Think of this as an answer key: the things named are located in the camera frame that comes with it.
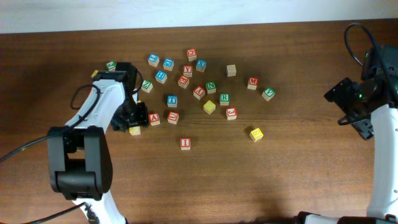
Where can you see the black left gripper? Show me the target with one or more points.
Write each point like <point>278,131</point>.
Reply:
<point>142,120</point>

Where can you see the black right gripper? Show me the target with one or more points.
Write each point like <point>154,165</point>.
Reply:
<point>337,94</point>

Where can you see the yellow C block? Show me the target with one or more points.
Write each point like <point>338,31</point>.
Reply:
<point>134,131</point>

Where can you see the red I block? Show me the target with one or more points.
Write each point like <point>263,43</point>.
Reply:
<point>185,144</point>

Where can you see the green R block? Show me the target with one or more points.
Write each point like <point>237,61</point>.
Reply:
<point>224,99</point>

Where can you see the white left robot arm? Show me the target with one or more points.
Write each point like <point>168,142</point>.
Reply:
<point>80,164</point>

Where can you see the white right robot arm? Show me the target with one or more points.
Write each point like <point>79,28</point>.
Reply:
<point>381,65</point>

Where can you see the red A block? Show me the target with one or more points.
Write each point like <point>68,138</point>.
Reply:
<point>154,119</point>

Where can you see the green Z block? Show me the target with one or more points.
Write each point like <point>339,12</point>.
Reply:
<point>147,86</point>

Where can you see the red U block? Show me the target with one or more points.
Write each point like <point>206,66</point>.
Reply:
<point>173,117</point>

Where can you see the blue T block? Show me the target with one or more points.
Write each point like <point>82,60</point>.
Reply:
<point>172,101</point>

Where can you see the blue H block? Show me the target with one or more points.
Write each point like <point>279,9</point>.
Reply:
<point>161,77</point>

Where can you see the green J block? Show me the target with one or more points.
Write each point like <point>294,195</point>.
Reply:
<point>111,66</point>

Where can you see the yellow block far left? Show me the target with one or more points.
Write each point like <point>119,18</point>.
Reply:
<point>94,73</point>

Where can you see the red E block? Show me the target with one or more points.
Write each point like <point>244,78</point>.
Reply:
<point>183,81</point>

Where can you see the blue D block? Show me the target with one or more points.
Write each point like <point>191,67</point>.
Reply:
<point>168,64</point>

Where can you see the red Y block lower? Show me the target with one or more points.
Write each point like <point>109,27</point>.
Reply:
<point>199,92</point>

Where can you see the red y block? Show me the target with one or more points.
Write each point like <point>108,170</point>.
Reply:
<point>199,92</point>
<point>187,70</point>

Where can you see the red Y block upper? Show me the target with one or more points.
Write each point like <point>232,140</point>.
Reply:
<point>187,70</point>

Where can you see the yellow block centre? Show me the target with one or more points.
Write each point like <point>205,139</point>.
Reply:
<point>209,107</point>

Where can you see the green N block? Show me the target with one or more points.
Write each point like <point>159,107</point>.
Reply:
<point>210,87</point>

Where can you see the red Q block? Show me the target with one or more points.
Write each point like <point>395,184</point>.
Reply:
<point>191,54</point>

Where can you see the blue X block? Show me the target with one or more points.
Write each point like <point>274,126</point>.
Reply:
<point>201,65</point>

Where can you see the green V block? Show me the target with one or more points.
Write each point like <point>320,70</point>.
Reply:
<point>268,94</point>

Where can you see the red 3 block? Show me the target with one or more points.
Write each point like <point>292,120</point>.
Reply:
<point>231,113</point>

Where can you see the red M block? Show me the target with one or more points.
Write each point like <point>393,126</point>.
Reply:
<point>253,83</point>

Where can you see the yellow K block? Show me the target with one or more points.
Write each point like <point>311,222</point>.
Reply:
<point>256,134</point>

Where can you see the plain wooden block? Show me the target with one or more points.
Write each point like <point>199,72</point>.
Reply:
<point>231,70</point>

